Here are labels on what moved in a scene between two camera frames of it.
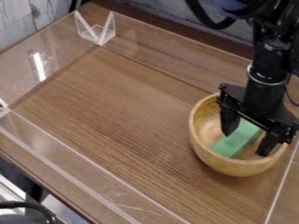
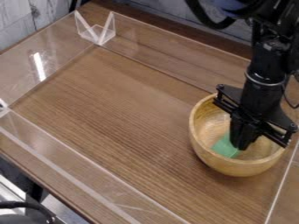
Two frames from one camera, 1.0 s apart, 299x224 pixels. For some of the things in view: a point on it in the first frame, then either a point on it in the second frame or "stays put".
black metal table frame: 30,187 stays put
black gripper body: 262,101 stays put
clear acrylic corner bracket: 98,34 stays put
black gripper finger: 229,121 → 242,131
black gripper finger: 269,141 → 254,128
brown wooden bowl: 206,132 stays put
